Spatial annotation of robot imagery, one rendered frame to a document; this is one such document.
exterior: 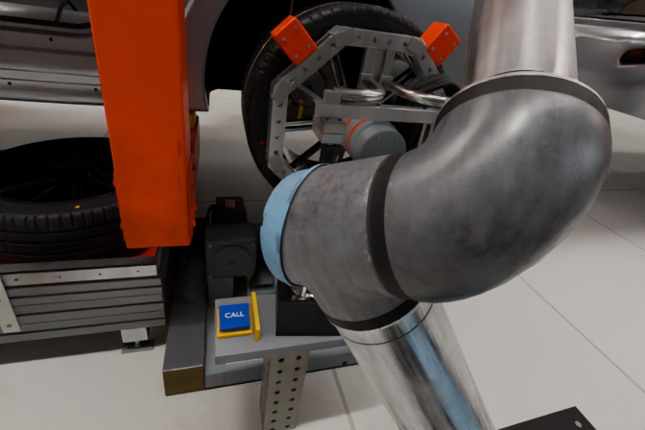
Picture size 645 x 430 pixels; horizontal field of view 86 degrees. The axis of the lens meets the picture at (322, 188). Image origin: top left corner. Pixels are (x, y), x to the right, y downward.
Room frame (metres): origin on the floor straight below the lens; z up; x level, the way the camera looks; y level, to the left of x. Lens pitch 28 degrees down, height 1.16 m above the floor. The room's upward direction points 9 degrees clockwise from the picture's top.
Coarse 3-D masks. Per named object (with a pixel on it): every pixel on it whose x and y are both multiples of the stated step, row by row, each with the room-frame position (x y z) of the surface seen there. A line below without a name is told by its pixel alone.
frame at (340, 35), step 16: (336, 32) 0.93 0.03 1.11; (352, 32) 0.93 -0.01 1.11; (368, 32) 0.95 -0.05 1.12; (384, 32) 1.02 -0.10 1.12; (320, 48) 0.91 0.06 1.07; (336, 48) 0.92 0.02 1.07; (384, 48) 0.97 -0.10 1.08; (400, 48) 0.98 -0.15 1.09; (416, 48) 0.99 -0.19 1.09; (304, 64) 0.90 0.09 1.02; (320, 64) 0.91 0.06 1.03; (416, 64) 1.05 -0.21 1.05; (432, 64) 1.02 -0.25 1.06; (288, 80) 0.89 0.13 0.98; (304, 80) 0.90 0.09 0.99; (272, 96) 0.88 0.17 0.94; (272, 112) 0.88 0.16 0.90; (272, 128) 0.88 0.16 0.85; (432, 128) 1.05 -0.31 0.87; (272, 144) 0.88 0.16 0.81; (272, 160) 0.88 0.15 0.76
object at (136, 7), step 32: (96, 0) 0.70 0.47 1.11; (128, 0) 0.72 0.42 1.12; (160, 0) 0.73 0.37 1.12; (96, 32) 0.69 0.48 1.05; (128, 32) 0.71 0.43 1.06; (160, 32) 0.73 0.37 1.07; (128, 64) 0.71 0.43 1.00; (160, 64) 0.73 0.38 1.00; (128, 96) 0.71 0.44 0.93; (160, 96) 0.73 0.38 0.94; (128, 128) 0.71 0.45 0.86; (160, 128) 0.73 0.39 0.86; (128, 160) 0.70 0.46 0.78; (160, 160) 0.73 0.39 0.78; (192, 160) 0.87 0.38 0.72; (128, 192) 0.70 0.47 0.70; (160, 192) 0.72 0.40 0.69; (192, 192) 0.82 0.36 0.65; (128, 224) 0.70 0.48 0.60; (160, 224) 0.72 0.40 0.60; (192, 224) 0.77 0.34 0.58
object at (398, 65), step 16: (400, 64) 1.17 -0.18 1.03; (336, 80) 1.04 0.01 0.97; (400, 80) 1.11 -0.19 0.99; (416, 80) 1.12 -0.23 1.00; (320, 96) 1.03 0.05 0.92; (384, 96) 1.10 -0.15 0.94; (288, 128) 1.00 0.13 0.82; (304, 128) 1.01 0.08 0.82; (400, 128) 1.23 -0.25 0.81; (416, 128) 1.14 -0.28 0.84; (320, 144) 1.03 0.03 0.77; (416, 144) 1.12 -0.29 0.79; (288, 160) 1.01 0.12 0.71; (304, 160) 1.02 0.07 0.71; (336, 160) 1.07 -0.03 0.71
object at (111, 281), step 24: (24, 264) 0.71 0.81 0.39; (48, 264) 0.72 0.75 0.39; (72, 264) 0.74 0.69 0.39; (96, 264) 0.75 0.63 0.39; (120, 264) 0.77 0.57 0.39; (144, 264) 0.78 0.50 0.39; (0, 288) 0.65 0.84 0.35; (24, 288) 0.67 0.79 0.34; (48, 288) 0.69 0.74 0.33; (72, 288) 0.71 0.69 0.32; (96, 288) 0.73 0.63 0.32; (120, 288) 0.75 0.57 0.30; (144, 288) 0.77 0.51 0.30; (0, 312) 0.64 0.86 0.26
